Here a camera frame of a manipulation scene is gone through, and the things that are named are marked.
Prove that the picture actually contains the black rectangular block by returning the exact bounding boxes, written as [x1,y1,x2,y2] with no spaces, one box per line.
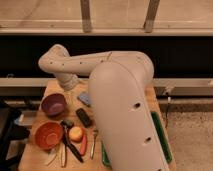
[76,108,92,127]

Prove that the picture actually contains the green plastic tray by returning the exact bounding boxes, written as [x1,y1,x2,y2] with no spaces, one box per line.
[101,111,172,167]

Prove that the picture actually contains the orange carrot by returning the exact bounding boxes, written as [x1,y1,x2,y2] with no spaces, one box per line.
[79,130,87,156]

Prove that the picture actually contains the left vertical metal post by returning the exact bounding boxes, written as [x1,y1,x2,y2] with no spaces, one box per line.
[80,0,92,33]

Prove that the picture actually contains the orange bowl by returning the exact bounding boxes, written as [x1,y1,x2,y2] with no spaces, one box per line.
[34,122,63,150]

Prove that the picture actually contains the black equipment at left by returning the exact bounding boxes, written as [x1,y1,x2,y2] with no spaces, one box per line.
[0,99,30,171]

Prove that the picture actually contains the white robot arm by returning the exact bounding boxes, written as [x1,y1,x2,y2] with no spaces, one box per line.
[39,44,169,171]

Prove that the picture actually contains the silver fork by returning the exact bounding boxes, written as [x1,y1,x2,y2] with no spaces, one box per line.
[90,129,99,159]

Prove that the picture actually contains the vertical metal post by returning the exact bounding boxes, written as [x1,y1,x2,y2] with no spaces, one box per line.
[143,0,160,33]
[80,0,92,33]

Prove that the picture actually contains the red yellow apple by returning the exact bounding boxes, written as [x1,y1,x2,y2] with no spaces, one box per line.
[69,126,83,142]

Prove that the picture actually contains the blue sponge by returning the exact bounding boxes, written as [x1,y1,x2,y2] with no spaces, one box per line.
[77,92,91,107]

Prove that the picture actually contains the right vertical metal post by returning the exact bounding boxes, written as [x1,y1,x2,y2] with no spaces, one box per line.
[143,0,160,33]

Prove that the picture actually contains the wooden handled knife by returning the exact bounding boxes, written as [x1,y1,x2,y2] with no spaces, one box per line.
[60,143,66,167]

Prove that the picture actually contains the purple bowl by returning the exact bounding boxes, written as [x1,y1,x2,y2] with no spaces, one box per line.
[41,93,67,117]

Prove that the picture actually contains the grey metal rail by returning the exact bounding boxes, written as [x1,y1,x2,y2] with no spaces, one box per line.
[0,78,213,96]

